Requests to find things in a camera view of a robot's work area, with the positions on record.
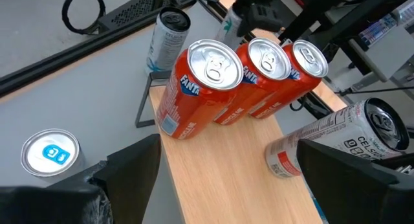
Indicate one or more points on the grey side desk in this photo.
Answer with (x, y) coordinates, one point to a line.
(388, 52)

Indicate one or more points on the wooden shelf black metal frame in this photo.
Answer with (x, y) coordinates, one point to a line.
(226, 178)

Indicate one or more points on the silver can blue tab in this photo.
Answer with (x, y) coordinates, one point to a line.
(48, 152)

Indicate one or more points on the white Celsius Arctic can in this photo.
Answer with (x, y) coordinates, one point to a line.
(165, 46)

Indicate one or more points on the white Celsius can red print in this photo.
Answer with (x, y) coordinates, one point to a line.
(323, 133)

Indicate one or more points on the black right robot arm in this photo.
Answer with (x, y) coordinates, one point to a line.
(323, 20)

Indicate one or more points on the orange Fanta soda can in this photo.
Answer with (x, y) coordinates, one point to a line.
(284, 94)
(194, 110)
(246, 97)

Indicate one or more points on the backlit computer keyboard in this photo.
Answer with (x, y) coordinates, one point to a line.
(376, 31)

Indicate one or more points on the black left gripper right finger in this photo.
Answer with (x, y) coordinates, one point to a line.
(355, 198)

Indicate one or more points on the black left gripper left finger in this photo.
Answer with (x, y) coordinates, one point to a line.
(64, 208)

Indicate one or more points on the black perforated computer case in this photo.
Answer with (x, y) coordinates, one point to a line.
(132, 10)

